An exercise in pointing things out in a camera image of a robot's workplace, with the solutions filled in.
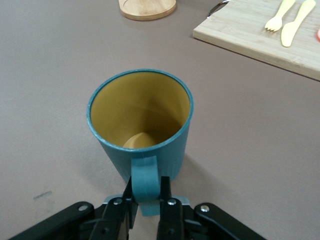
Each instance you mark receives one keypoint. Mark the yellow plastic fork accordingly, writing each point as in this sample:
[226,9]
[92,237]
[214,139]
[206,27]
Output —
[273,25]

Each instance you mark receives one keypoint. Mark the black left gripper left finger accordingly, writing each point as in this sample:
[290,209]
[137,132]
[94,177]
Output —
[110,220]

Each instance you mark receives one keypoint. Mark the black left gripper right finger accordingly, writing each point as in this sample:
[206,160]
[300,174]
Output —
[172,222]

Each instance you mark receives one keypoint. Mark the wooden mug rack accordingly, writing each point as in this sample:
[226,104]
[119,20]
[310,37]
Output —
[150,12]

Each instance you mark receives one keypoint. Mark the wooden cutting board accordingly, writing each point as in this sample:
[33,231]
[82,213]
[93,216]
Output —
[237,30]

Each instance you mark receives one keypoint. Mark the orange slice toy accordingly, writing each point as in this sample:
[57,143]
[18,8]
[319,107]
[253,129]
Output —
[318,35]

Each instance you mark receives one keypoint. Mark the yellow plastic knife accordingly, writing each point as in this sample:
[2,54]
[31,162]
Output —
[287,32]

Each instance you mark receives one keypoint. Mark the teal cup with yellow inside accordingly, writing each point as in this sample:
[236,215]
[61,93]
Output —
[140,110]

